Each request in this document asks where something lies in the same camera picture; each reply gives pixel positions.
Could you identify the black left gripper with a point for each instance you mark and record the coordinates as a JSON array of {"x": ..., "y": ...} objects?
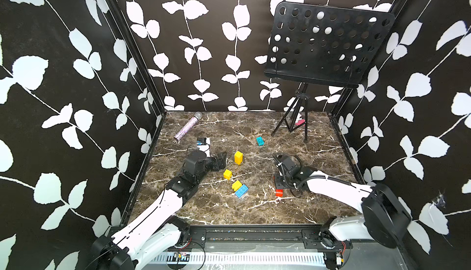
[{"x": 221, "y": 161}]

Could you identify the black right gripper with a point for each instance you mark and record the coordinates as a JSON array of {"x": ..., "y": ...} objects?
[{"x": 276, "y": 180}]

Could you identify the long red lego brick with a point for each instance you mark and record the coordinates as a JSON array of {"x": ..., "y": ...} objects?
[{"x": 279, "y": 193}]

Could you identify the tall yellow lego brick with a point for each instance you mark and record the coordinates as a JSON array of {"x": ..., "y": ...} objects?
[{"x": 238, "y": 157}]

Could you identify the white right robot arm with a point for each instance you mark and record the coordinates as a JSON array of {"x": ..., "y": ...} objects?
[{"x": 382, "y": 217}]

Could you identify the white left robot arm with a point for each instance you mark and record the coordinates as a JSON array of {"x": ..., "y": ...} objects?
[{"x": 157, "y": 228}]

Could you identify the small yellow lego brick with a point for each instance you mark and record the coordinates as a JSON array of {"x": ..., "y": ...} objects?
[{"x": 227, "y": 174}]

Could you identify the yellow lego brick beside blue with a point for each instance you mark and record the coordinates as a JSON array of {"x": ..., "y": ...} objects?
[{"x": 236, "y": 185}]

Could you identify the light blue lego brick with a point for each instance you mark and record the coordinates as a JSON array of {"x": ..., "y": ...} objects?
[{"x": 240, "y": 192}]

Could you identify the teal lego brick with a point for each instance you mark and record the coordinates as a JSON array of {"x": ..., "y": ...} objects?
[{"x": 260, "y": 141}]

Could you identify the purple rhinestone microphone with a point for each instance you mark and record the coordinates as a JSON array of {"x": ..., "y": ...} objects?
[{"x": 189, "y": 125}]

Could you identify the white perforated strip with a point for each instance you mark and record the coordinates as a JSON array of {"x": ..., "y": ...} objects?
[{"x": 248, "y": 258}]

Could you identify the black perforated music stand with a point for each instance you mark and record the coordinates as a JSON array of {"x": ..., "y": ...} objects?
[{"x": 323, "y": 45}]

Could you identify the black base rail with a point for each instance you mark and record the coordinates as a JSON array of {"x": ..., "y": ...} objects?
[{"x": 308, "y": 235}]

